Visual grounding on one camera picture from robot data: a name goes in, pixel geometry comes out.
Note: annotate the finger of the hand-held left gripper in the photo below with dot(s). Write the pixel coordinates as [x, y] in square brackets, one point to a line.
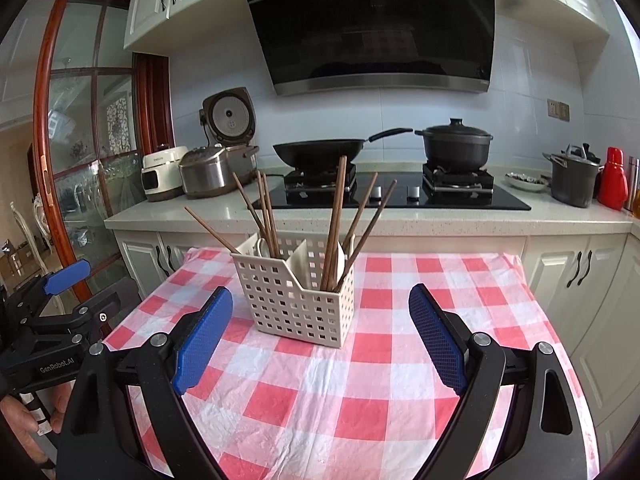
[115, 305]
[67, 276]

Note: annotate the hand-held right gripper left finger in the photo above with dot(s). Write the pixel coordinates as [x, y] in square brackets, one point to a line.
[200, 345]

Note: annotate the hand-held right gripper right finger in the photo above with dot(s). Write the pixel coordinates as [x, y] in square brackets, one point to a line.
[440, 345]

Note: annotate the cream plastic utensil basket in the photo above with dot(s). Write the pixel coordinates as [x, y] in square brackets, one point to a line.
[295, 300]

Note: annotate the person's left hand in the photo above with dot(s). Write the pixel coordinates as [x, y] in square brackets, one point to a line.
[12, 420]

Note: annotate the white chair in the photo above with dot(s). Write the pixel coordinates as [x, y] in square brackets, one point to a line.
[40, 210]

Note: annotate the red white checkered tablecloth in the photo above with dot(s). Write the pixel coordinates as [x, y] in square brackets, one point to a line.
[325, 410]

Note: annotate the white small kitchen appliance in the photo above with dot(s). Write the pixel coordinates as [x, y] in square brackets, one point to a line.
[162, 175]

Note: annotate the black glass gas stove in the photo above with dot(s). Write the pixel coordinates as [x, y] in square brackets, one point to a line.
[450, 200]

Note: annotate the silver rice cooker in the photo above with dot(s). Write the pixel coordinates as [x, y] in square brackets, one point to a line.
[207, 175]

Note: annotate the white plate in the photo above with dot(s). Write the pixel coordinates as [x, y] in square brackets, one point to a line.
[525, 182]

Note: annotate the wooden framed glass door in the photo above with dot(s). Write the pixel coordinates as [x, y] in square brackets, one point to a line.
[155, 105]

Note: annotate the black lidded cooking pot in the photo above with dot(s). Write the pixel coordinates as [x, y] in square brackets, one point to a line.
[455, 150]

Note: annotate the grey stockpot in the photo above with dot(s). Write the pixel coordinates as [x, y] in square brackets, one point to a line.
[572, 182]

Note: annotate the black wok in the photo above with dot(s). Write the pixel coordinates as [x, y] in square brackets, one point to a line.
[315, 152]

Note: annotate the red thermos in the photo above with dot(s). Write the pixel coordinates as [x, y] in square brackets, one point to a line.
[612, 182]

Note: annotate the steel bottle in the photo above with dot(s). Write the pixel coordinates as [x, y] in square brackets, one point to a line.
[633, 185]

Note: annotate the black glass range hood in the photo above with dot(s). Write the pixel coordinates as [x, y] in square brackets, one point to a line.
[370, 20]

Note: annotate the wall socket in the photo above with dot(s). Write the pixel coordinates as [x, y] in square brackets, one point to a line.
[202, 118]

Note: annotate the wall switch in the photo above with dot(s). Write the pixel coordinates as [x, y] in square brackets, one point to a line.
[558, 110]

